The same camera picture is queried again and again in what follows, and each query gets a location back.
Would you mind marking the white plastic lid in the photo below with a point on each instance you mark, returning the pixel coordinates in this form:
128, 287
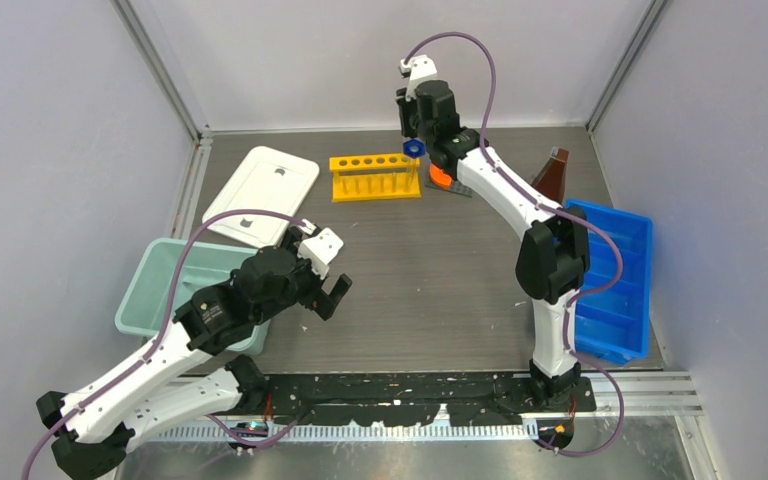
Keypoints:
266, 179

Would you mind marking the brown wedge stand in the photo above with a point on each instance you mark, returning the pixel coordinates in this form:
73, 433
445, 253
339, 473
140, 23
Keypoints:
551, 179

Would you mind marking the teal plastic bin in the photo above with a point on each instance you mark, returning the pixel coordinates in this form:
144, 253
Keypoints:
141, 310

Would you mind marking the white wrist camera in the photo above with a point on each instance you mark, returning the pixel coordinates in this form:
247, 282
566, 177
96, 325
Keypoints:
417, 70
320, 249

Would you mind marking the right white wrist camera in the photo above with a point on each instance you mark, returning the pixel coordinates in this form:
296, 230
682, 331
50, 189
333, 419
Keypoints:
417, 70

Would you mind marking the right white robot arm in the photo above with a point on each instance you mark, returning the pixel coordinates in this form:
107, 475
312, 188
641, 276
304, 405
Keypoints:
554, 254

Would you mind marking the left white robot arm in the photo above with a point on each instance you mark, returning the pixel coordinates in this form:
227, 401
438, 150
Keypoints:
96, 427

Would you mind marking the blue plastic bin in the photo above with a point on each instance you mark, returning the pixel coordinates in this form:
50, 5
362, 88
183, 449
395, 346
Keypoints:
614, 324

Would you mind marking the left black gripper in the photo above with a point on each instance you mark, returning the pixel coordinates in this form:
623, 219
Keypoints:
327, 301

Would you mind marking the blue hexagonal nut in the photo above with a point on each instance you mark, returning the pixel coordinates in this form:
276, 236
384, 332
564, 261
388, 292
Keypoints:
413, 148

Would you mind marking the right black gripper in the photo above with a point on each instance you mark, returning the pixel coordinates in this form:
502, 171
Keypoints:
404, 107

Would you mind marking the orange curved block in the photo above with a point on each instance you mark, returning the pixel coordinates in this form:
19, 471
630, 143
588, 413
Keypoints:
439, 178

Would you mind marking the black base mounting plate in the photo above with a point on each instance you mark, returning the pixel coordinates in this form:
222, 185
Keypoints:
410, 399

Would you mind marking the grey studded base plate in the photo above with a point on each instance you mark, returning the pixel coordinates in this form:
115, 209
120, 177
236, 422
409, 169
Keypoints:
456, 189

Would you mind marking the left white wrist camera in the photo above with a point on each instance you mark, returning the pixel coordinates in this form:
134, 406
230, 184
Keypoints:
320, 249

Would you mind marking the yellow test tube rack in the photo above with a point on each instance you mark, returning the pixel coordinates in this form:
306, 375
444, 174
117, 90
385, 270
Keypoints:
390, 176

